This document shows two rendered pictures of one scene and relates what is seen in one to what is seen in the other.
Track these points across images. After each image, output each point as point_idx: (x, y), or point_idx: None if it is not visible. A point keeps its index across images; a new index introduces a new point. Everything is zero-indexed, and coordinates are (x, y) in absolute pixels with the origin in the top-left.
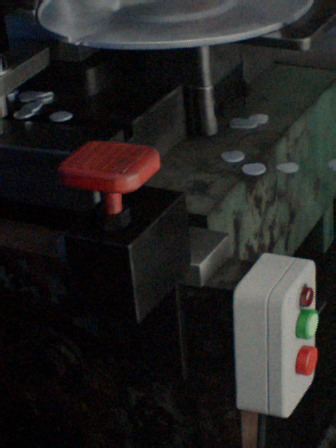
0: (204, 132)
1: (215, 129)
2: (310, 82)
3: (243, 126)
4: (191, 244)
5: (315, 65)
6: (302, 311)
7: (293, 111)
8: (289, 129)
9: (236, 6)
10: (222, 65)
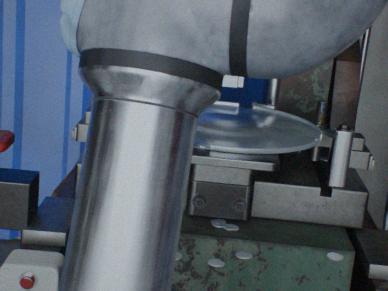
0: (185, 210)
1: (191, 211)
2: (319, 240)
3: (213, 223)
4: (47, 225)
5: (362, 243)
6: (25, 290)
7: (257, 237)
8: (226, 239)
9: (230, 137)
10: (214, 174)
